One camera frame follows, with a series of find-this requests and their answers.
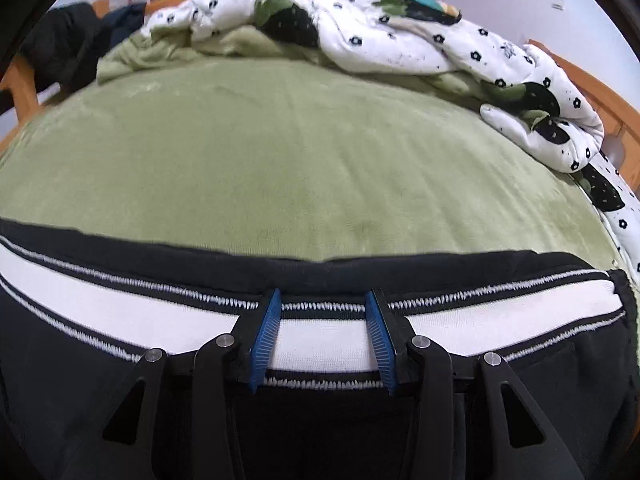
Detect navy blue cloth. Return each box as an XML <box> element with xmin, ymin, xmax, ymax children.
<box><xmin>100</xmin><ymin>2</ymin><xmax>148</xmax><ymax>46</ymax></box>

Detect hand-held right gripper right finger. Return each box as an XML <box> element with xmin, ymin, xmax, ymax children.
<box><xmin>364</xmin><ymin>288</ymin><xmax>586</xmax><ymax>480</ymax></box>

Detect teal and yellow cloth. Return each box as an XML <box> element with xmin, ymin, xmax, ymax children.
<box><xmin>380</xmin><ymin>0</ymin><xmax>463</xmax><ymax>26</ymax></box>

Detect wooden bed frame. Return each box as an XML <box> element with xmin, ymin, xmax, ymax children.
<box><xmin>0</xmin><ymin>0</ymin><xmax>640</xmax><ymax>196</ymax></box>

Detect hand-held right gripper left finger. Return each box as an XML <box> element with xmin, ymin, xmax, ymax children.
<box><xmin>62</xmin><ymin>288</ymin><xmax>283</xmax><ymax>480</ymax></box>

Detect green fleece blanket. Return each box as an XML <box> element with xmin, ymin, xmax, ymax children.
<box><xmin>0</xmin><ymin>25</ymin><xmax>626</xmax><ymax>271</ymax></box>

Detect white floral quilt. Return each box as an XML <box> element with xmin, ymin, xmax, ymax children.
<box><xmin>140</xmin><ymin>0</ymin><xmax>640</xmax><ymax>286</ymax></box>

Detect black pants with white stripe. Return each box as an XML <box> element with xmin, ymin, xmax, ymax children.
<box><xmin>0</xmin><ymin>217</ymin><xmax>640</xmax><ymax>480</ymax></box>

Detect black jacket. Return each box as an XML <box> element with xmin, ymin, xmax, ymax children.
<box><xmin>20</xmin><ymin>2</ymin><xmax>111</xmax><ymax>106</ymax></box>

